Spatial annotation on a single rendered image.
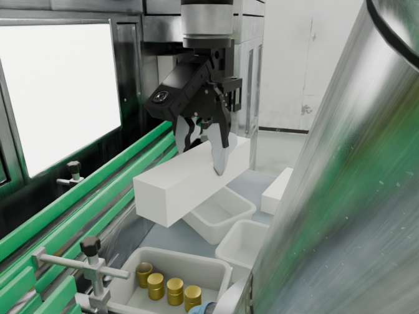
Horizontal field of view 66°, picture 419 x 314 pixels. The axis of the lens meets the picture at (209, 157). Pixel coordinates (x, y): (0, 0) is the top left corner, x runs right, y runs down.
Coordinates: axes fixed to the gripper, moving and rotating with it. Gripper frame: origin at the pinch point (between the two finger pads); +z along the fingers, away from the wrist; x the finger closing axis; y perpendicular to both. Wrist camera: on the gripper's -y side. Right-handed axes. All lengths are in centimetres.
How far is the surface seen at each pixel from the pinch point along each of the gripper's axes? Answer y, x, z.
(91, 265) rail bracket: -17.4, 8.0, 12.4
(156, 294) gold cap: -3.7, 9.0, 30.6
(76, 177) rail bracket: -1.3, 35.0, 11.7
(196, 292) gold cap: -0.7, 0.6, 27.8
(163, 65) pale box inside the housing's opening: 65, 66, -5
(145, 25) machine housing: 53, 63, -21
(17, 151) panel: -10.6, 39.4, 3.0
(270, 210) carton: 43, 4, 33
